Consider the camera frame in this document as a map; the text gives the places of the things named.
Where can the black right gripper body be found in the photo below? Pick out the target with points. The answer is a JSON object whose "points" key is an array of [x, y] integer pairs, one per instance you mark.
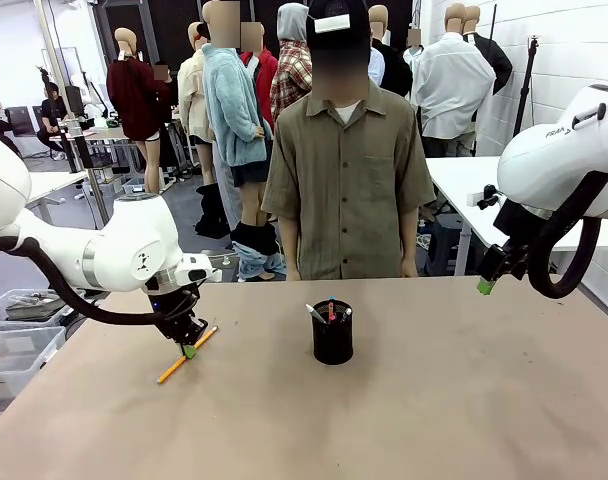
{"points": [[504, 262]]}

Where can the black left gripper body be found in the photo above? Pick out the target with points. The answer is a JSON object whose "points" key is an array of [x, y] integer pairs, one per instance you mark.
{"points": [[176, 315]]}

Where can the yellow pencil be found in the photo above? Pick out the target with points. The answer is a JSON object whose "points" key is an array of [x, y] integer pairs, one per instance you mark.
{"points": [[171, 374]]}

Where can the white pen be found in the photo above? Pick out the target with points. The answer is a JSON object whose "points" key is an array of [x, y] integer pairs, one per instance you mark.
{"points": [[315, 311]]}

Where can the pink pen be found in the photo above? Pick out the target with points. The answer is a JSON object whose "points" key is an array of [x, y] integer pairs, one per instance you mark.
{"points": [[330, 310]]}

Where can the person's left forearm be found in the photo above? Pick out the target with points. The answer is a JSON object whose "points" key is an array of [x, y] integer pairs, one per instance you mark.
{"points": [[409, 250]]}

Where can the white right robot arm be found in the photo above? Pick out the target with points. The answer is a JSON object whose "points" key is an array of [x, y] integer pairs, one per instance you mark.
{"points": [[544, 160]]}

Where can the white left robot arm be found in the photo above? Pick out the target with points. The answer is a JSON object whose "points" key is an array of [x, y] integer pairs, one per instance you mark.
{"points": [[129, 240]]}

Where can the person's right forearm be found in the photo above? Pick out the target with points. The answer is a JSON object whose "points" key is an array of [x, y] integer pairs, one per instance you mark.
{"points": [[290, 250]]}

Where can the black mesh pen holder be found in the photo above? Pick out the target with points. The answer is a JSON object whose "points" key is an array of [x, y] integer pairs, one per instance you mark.
{"points": [[332, 342]]}

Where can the large white table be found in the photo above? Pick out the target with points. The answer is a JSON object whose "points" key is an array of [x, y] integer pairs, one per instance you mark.
{"points": [[464, 175]]}

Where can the clear bin with tools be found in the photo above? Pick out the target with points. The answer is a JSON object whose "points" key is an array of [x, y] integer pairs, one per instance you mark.
{"points": [[29, 305]]}

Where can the clear plastic bin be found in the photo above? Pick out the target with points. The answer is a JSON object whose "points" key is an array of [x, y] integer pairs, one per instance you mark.
{"points": [[19, 350]]}

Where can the black tripod stand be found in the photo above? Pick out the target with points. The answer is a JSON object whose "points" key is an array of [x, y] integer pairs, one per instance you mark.
{"points": [[526, 90]]}

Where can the person in olive shirt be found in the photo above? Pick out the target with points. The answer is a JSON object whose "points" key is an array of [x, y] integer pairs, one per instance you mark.
{"points": [[344, 175]]}

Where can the small white table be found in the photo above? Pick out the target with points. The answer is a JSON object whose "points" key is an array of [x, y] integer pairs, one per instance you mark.
{"points": [[49, 182]]}

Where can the mannequin in white shirt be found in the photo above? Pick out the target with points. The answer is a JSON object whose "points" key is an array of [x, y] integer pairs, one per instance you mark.
{"points": [[449, 85]]}

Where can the mannequin in black coat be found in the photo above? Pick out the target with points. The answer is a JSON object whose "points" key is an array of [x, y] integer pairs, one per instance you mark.
{"points": [[499, 60]]}

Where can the mannequin in teal fleece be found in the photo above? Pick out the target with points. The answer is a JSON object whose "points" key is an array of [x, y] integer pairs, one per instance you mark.
{"points": [[234, 110]]}

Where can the mannequin in beige jacket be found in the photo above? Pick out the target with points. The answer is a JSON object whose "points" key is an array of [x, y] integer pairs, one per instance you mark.
{"points": [[191, 100]]}

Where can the mannequin in maroon jacket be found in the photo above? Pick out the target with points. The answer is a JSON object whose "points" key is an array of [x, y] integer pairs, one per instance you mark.
{"points": [[134, 100]]}

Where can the small person in dark clothes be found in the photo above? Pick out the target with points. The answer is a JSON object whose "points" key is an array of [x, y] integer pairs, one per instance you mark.
{"points": [[165, 95]]}

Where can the mannequin in black top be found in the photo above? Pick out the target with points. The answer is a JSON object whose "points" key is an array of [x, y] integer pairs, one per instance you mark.
{"points": [[393, 65]]}

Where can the figure in light blue shirt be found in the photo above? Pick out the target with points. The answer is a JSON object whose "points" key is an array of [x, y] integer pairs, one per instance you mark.
{"points": [[376, 65]]}

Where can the seated person in black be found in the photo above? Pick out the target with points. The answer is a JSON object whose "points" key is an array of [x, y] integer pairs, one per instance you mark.
{"points": [[51, 115]]}

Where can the mannequin in red jacket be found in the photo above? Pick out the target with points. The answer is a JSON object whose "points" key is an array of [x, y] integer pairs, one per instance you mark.
{"points": [[264, 75]]}

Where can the mannequin in plaid shirt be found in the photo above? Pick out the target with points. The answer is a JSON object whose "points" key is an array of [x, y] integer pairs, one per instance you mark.
{"points": [[291, 75]]}

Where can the black baseball cap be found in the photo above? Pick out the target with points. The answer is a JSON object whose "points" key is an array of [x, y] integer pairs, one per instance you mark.
{"points": [[336, 22]]}

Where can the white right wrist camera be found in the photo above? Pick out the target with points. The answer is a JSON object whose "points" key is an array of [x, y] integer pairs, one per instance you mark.
{"points": [[486, 196]]}

